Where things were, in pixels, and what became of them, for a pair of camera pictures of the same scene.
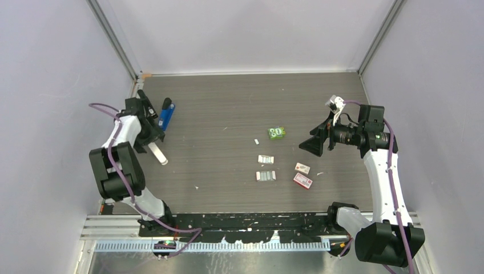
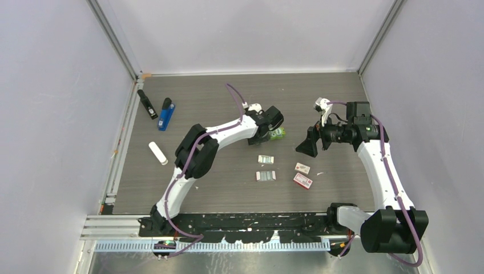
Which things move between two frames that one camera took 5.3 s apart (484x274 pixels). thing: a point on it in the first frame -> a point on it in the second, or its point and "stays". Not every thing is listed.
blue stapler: [166, 113] stays
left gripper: [155, 135] -> [254, 141]
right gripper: [315, 144] stays
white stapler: [158, 153] stays
